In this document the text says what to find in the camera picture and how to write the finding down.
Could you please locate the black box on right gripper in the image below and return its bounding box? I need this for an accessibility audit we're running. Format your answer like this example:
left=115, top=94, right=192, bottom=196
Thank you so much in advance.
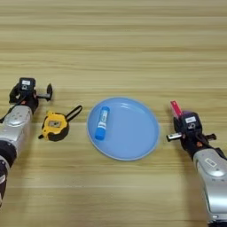
left=180, top=112, right=204, bottom=133

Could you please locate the red white small box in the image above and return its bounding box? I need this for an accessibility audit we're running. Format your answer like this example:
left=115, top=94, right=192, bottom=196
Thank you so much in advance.
left=169, top=100, right=184, bottom=119

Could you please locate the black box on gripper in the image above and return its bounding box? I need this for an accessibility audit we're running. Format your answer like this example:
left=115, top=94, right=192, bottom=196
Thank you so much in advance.
left=18, top=76, right=36, bottom=94
left=180, top=112, right=204, bottom=133

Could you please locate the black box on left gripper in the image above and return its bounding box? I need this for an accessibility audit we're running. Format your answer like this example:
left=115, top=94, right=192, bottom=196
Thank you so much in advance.
left=18, top=76, right=36, bottom=94

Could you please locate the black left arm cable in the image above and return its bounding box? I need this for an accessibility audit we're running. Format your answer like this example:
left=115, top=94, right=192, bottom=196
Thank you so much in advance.
left=0, top=99, right=20, bottom=124

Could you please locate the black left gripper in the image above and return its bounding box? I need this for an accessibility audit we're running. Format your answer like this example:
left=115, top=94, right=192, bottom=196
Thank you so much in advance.
left=8, top=82, right=54, bottom=114

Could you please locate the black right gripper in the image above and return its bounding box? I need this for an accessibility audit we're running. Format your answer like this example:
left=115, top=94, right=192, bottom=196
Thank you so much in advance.
left=165, top=115, right=218, bottom=160

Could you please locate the blue round plate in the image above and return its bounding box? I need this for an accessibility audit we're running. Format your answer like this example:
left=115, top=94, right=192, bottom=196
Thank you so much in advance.
left=85, top=97, right=161, bottom=162

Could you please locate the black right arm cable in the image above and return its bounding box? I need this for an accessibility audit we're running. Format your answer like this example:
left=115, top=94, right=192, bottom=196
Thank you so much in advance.
left=215, top=146, right=227, bottom=161

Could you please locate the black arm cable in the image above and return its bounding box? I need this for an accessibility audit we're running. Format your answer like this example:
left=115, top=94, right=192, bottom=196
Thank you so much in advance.
left=0, top=99, right=20, bottom=124
left=215, top=146, right=227, bottom=161

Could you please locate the yellow black tape measure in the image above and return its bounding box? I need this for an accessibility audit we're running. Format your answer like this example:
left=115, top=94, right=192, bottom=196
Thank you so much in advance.
left=37, top=105, right=84, bottom=143

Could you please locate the blue glue stick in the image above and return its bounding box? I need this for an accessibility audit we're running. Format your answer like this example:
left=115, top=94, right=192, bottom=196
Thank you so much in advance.
left=94, top=106, right=111, bottom=141

